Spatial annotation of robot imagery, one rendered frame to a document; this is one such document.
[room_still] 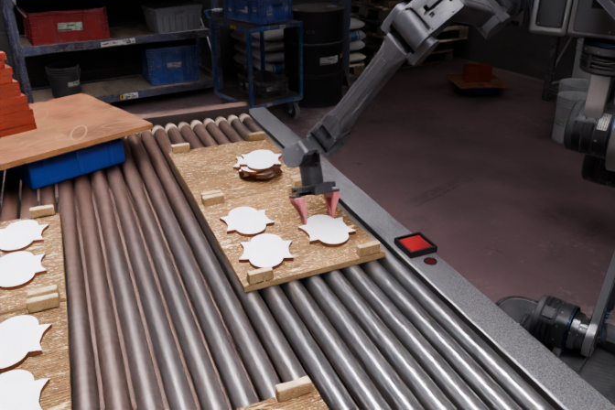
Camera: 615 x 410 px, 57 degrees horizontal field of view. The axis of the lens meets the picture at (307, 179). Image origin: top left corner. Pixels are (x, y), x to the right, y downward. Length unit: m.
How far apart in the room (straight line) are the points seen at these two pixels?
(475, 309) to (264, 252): 0.48
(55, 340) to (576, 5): 1.40
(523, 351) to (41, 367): 0.88
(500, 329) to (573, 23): 0.81
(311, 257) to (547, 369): 0.54
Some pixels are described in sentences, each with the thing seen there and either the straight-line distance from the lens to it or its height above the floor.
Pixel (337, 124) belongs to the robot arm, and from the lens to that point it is 1.35.
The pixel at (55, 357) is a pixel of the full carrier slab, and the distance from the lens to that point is 1.16.
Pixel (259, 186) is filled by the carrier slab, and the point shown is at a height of 0.94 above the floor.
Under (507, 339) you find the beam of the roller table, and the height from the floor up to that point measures 0.92.
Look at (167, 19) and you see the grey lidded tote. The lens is 5.66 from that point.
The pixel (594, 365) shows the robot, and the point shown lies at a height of 0.24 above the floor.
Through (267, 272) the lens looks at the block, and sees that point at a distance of 1.24.
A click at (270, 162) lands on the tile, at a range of 1.68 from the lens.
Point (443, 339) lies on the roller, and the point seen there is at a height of 0.92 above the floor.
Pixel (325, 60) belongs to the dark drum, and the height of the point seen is 0.44.
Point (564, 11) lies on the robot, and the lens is 1.62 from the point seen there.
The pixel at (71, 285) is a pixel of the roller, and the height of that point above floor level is 0.92.
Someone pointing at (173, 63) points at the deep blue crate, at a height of 0.34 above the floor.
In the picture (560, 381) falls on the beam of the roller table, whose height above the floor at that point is 0.91.
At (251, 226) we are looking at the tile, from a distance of 1.43.
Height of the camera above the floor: 1.66
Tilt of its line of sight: 25 degrees down
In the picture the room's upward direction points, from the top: straight up
